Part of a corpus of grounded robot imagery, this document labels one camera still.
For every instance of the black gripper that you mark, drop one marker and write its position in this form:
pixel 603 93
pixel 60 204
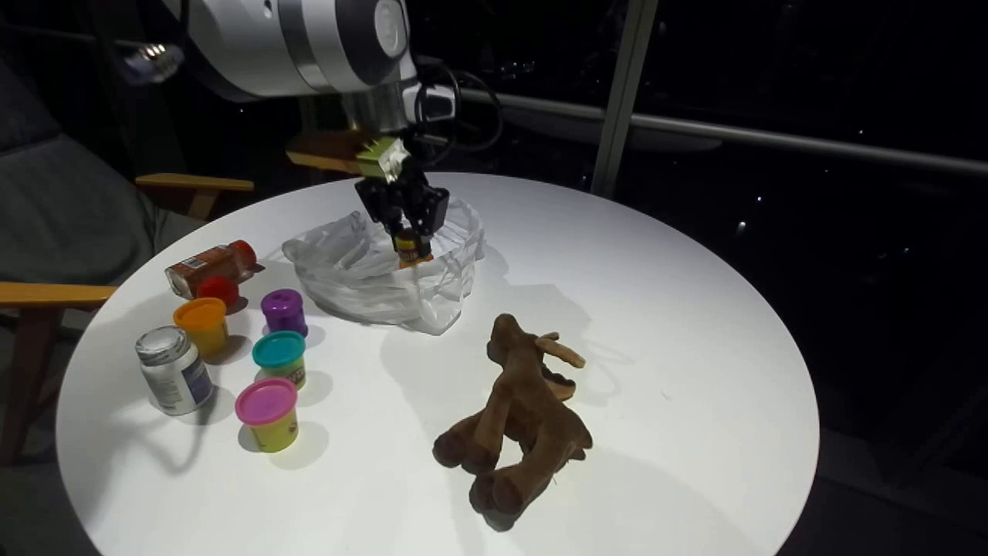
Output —
pixel 401 202

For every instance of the white plastic bag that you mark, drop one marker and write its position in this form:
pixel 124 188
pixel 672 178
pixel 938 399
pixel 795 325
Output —
pixel 358 278

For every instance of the purple dough tub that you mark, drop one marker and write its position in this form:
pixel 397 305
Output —
pixel 286 310

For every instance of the teal lid dough tub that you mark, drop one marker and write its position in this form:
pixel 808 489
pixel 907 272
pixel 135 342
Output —
pixel 280 356

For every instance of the orange cap spice bottle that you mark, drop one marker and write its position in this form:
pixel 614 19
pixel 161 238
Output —
pixel 211 263

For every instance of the orange lid dough tub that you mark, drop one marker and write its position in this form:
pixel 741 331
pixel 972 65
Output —
pixel 203 325

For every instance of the white lid glass jar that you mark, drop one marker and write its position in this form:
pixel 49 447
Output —
pixel 174 373

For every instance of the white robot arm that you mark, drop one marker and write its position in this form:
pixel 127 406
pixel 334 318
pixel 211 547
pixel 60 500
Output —
pixel 298 48

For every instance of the brown plush moose toy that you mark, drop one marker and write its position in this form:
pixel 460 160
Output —
pixel 521 421

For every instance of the grey wooden armchair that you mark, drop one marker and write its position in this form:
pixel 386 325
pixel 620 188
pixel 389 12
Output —
pixel 71 204

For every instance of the grey window post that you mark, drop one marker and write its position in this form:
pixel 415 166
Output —
pixel 622 97

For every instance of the grey horizontal window rail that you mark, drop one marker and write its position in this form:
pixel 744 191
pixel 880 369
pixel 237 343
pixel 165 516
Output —
pixel 772 140

